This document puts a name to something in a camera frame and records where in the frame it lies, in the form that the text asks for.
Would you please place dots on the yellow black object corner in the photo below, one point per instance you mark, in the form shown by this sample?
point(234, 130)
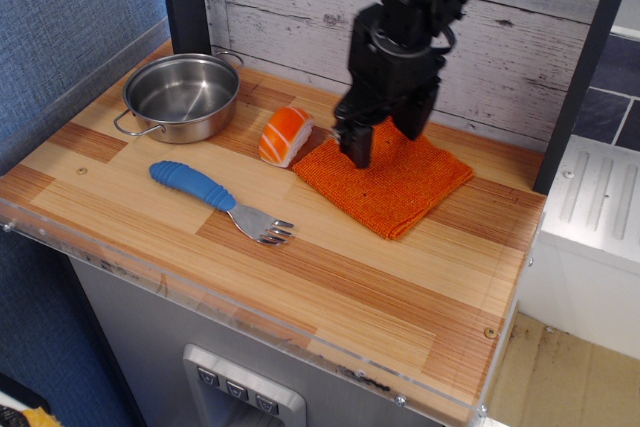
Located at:
point(29, 417)

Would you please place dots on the small steel pot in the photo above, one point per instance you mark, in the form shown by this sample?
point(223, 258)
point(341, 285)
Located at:
point(182, 98)

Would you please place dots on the orange knitted cloth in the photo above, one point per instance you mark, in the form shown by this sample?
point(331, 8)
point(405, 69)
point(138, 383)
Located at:
point(404, 181)

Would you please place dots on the silver toy appliance cabinet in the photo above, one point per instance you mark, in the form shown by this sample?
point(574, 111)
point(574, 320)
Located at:
point(147, 332)

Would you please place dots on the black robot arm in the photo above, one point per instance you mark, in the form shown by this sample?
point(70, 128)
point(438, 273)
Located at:
point(413, 22)

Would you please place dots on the white grooved box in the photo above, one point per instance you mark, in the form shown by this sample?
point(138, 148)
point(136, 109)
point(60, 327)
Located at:
point(583, 271)

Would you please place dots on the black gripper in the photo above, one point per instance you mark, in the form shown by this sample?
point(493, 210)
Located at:
point(388, 80)

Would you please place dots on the clear acrylic table guard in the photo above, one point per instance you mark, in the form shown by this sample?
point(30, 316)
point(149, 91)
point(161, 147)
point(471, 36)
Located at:
point(422, 318)

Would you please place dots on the toy salmon sushi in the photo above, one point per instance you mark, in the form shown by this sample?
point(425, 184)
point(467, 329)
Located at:
point(286, 132)

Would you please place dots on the blue handled metal fork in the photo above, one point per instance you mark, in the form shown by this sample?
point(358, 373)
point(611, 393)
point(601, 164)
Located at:
point(255, 224)

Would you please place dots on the silver button panel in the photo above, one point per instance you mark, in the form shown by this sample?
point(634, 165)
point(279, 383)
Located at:
point(228, 394)

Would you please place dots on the black vertical frame post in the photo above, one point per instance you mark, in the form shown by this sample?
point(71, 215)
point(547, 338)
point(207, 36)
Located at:
point(594, 45)

